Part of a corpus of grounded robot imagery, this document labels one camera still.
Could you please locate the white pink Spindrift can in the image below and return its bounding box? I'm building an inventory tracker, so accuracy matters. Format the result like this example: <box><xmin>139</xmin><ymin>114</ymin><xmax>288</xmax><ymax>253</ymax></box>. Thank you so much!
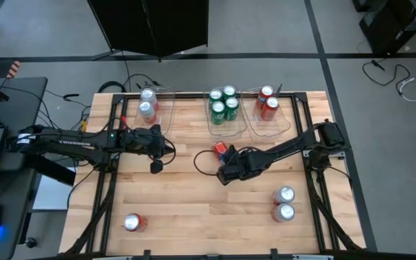
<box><xmin>271</xmin><ymin>202</ymin><xmax>296</xmax><ymax>223</ymax></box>
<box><xmin>137</xmin><ymin>100</ymin><xmax>157</xmax><ymax>125</ymax></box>
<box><xmin>139</xmin><ymin>87</ymin><xmax>160</xmax><ymax>111</ymax></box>
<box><xmin>272</xmin><ymin>186</ymin><xmax>296</xmax><ymax>206</ymax></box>

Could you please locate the clear plastic bin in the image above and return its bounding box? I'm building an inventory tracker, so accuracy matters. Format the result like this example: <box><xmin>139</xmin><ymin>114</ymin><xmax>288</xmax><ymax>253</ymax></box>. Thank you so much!
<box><xmin>131</xmin><ymin>85</ymin><xmax>176</xmax><ymax>140</ymax></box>
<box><xmin>203</xmin><ymin>86</ymin><xmax>248</xmax><ymax>138</ymax></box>
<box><xmin>246</xmin><ymin>85</ymin><xmax>292</xmax><ymax>139</ymax></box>

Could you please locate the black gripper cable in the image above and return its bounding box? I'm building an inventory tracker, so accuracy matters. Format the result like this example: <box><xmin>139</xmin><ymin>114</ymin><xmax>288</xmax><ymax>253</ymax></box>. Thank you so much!
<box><xmin>193</xmin><ymin>149</ymin><xmax>230</xmax><ymax>178</ymax></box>
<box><xmin>155</xmin><ymin>138</ymin><xmax>177</xmax><ymax>168</ymax></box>

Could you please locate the black divider panel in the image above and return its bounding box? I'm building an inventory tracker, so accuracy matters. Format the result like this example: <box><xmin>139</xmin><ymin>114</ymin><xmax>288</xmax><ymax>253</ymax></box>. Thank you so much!
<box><xmin>87</xmin><ymin>0</ymin><xmax>209</xmax><ymax>61</ymax></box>

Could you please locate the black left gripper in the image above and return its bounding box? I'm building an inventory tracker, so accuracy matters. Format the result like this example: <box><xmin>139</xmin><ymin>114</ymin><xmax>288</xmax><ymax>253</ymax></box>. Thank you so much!
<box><xmin>121</xmin><ymin>123</ymin><xmax>167</xmax><ymax>175</ymax></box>

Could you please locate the orange black striped marker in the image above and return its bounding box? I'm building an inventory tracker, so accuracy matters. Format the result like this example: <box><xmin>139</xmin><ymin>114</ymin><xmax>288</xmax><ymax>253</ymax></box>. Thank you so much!
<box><xmin>6</xmin><ymin>60</ymin><xmax>22</xmax><ymax>79</ymax></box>

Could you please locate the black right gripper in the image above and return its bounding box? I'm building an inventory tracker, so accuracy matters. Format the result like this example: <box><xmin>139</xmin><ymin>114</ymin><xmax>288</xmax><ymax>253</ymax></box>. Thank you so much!
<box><xmin>216</xmin><ymin>144</ymin><xmax>277</xmax><ymax>187</ymax></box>

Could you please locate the black equipment case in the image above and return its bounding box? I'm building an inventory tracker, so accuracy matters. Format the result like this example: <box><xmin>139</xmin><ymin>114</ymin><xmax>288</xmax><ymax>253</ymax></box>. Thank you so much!
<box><xmin>352</xmin><ymin>0</ymin><xmax>416</xmax><ymax>56</ymax></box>

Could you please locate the small black desk gadget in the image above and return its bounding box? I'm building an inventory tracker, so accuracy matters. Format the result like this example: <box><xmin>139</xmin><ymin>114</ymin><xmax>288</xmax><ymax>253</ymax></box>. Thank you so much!
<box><xmin>4</xmin><ymin>136</ymin><xmax>22</xmax><ymax>153</ymax></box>

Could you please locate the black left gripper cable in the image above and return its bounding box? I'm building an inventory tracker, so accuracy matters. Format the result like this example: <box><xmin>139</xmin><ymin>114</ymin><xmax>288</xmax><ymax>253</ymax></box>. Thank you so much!
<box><xmin>155</xmin><ymin>138</ymin><xmax>177</xmax><ymax>168</ymax></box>

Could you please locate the black floor cable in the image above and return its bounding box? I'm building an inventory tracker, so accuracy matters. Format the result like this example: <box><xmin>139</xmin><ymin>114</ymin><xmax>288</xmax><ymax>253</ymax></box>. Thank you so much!
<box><xmin>361</xmin><ymin>58</ymin><xmax>411</xmax><ymax>87</ymax></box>

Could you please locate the orange Fanta soda can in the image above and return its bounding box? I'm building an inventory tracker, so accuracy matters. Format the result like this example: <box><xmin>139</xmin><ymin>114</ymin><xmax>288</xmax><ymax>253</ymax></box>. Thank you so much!
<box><xmin>123</xmin><ymin>212</ymin><xmax>148</xmax><ymax>233</ymax></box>
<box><xmin>261</xmin><ymin>96</ymin><xmax>280</xmax><ymax>121</ymax></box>
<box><xmin>211</xmin><ymin>141</ymin><xmax>230</xmax><ymax>160</ymax></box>
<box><xmin>255</xmin><ymin>84</ymin><xmax>275</xmax><ymax>111</ymax></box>

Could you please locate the black desk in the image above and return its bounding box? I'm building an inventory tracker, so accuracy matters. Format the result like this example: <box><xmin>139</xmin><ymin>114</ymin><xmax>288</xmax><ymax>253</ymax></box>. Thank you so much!
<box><xmin>0</xmin><ymin>76</ymin><xmax>77</xmax><ymax>260</ymax></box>

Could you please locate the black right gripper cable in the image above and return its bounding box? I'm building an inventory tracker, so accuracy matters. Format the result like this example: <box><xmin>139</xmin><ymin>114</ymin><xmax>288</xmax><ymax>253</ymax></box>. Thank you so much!
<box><xmin>193</xmin><ymin>149</ymin><xmax>230</xmax><ymax>178</ymax></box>

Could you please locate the white board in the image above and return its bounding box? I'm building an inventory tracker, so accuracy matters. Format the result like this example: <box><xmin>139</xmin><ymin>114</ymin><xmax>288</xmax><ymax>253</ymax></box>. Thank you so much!
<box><xmin>32</xmin><ymin>175</ymin><xmax>77</xmax><ymax>211</ymax></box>

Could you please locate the green Sprite soda can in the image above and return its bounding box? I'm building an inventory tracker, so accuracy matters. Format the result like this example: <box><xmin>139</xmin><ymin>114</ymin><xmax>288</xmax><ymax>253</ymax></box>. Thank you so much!
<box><xmin>210</xmin><ymin>100</ymin><xmax>227</xmax><ymax>126</ymax></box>
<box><xmin>222</xmin><ymin>84</ymin><xmax>238</xmax><ymax>104</ymax></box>
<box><xmin>208</xmin><ymin>88</ymin><xmax>225</xmax><ymax>109</ymax></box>
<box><xmin>224</xmin><ymin>96</ymin><xmax>241</xmax><ymax>122</ymax></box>

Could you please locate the black aluminium table frame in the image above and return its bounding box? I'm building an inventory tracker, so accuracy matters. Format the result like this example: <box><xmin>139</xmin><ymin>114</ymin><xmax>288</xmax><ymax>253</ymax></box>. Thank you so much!
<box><xmin>61</xmin><ymin>91</ymin><xmax>366</xmax><ymax>260</ymax></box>

